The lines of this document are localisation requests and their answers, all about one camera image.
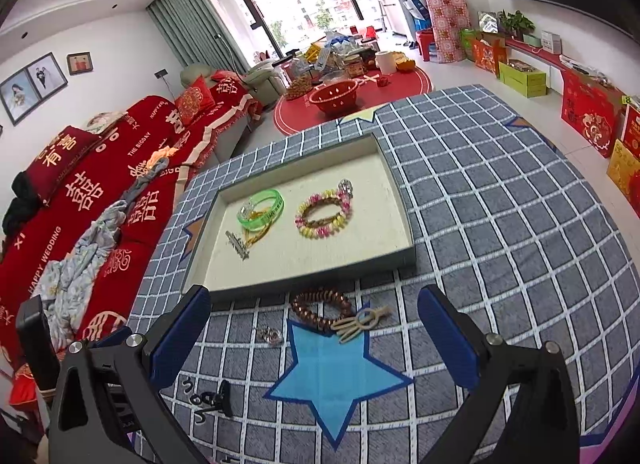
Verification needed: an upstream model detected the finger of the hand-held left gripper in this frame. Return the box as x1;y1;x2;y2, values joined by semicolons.
95;327;132;348
15;295;57;390

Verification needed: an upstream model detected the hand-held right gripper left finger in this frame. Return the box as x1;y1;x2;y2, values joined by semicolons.
47;285;213;464

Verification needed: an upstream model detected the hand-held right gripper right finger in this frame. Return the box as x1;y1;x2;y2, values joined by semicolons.
417;285;584;464

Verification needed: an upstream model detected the silver hair clip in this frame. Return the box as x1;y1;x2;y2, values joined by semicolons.
225;230;251;261

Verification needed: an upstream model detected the brown wooden bead bracelet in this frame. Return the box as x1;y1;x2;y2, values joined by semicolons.
289;287;357;334

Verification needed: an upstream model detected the yellow cord bracelet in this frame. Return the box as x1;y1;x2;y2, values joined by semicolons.
244;221;275;250

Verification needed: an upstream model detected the grey-green tray with cream lining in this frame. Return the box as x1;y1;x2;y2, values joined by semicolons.
181;131;417;302

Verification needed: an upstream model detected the green translucent bangle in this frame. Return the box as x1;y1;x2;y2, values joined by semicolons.
236;189;287;231

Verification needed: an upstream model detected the colourful bead bracelet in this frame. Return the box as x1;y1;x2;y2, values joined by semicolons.
295;188;353;238

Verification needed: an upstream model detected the brown braided bracelet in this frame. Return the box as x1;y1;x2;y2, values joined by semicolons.
302;198;346;227

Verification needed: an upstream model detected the grey floral cloth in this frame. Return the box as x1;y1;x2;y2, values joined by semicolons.
30;199;131;350

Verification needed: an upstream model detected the black hair clip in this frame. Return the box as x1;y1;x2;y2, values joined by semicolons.
199;380;234;418

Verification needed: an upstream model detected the small silver charm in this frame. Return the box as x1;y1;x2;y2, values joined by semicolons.
256;325;284;348

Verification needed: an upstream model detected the black garment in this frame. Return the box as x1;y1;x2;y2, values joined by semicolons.
2;171;46;240

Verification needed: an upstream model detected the grey checked blanket with stars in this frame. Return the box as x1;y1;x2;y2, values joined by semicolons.
127;84;640;464

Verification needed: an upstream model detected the red covered sofa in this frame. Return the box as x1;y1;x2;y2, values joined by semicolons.
0;74;263;415

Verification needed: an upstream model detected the grey and peach garment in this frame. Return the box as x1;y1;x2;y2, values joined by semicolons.
122;147;183;205

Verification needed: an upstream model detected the large red printed pillow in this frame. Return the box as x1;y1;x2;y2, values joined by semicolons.
25;127;101;205

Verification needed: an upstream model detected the cream patterned cushion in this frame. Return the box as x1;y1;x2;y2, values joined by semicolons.
84;112;128;135

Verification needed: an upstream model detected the small red patterned cushion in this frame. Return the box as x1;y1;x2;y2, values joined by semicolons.
174;77;216;127

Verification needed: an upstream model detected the yellow box with apple print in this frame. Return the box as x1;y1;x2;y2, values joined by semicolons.
606;139;640;217

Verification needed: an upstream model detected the framed portrait photo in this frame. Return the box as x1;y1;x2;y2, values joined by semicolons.
26;53;68;100
0;69;38;125

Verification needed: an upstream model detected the red round rug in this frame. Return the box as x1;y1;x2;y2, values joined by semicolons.
272;62;435;137

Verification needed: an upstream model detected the yellow-green gift box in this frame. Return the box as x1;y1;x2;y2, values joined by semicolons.
497;60;547;88
502;80;547;98

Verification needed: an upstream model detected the red plastic basket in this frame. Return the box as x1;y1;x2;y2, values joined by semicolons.
307;78;360;117

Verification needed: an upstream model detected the light green armchair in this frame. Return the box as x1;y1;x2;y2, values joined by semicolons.
180;62;286;105

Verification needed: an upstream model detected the large red carton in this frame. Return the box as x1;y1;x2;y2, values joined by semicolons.
561;69;626;158

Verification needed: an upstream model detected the small framed photo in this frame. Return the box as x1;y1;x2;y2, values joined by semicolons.
66;51;94;76

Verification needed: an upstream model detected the red and white snack box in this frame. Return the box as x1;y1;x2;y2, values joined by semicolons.
622;104;640;145

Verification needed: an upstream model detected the orange-red gift bag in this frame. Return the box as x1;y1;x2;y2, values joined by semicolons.
471;38;508;76

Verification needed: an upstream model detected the green gift bag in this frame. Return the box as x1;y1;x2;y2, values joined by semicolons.
459;28;483;61

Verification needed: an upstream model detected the red plastic stool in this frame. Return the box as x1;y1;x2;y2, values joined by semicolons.
415;29;438;62

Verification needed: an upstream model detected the red low shelf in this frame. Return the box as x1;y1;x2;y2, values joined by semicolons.
505;37;626;90

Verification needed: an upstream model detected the pile of snack packets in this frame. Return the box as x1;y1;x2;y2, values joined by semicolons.
280;29;381;85

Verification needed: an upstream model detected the grey-green curtain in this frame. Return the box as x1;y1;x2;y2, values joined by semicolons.
147;0;251;75

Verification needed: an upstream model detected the red patterned quilt bag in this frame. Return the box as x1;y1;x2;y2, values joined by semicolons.
425;0;473;64

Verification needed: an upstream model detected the green potted plant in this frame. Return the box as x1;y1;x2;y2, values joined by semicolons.
497;10;536;40

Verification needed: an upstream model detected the blue and white box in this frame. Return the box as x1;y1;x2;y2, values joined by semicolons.
402;0;431;35

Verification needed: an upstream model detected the beige knotted cord ornament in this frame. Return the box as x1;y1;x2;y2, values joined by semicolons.
330;307;394;344

